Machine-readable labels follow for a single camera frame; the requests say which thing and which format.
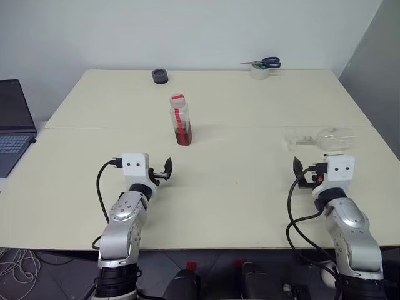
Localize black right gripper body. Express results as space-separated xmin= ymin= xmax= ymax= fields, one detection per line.
xmin=298 ymin=161 xmax=328 ymax=189

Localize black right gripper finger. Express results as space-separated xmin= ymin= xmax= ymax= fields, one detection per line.
xmin=292 ymin=156 xmax=304 ymax=182

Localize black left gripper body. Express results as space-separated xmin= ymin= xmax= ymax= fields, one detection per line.
xmin=148 ymin=167 xmax=171 ymax=184

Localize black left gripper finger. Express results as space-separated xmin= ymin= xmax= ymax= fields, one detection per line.
xmin=164 ymin=156 xmax=174 ymax=180

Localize clear plastic bottle red label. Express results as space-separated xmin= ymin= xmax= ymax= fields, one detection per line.
xmin=169 ymin=104 xmax=193 ymax=146

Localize white red bottle cap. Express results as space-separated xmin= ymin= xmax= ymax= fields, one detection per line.
xmin=169 ymin=93 xmax=186 ymax=109

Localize black round tape roll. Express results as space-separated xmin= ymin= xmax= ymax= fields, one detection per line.
xmin=151 ymin=68 xmax=170 ymax=86

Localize white tape roll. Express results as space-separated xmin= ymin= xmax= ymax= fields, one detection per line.
xmin=249 ymin=63 xmax=270 ymax=81

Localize dark grey laptop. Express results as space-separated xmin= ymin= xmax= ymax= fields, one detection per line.
xmin=0 ymin=79 xmax=38 ymax=179

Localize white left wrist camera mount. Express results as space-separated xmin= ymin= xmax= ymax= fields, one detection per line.
xmin=121 ymin=152 xmax=157 ymax=192

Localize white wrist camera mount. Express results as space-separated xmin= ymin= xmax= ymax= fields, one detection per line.
xmin=121 ymin=152 xmax=157 ymax=192
xmin=312 ymin=155 xmax=356 ymax=198

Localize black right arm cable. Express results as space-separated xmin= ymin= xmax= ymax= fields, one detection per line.
xmin=286 ymin=164 xmax=342 ymax=278

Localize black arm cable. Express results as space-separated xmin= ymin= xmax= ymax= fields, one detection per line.
xmin=91 ymin=157 xmax=123 ymax=251
xmin=286 ymin=164 xmax=342 ymax=278

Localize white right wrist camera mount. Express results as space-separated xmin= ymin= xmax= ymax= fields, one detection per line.
xmin=312 ymin=155 xmax=356 ymax=198

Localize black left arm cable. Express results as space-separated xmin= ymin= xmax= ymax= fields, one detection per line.
xmin=91 ymin=157 xmax=123 ymax=251

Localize blue handled scissors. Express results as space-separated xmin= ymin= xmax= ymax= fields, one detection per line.
xmin=239 ymin=56 xmax=282 ymax=70

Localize white tangled cables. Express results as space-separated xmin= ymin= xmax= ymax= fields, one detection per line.
xmin=0 ymin=247 xmax=44 ymax=286

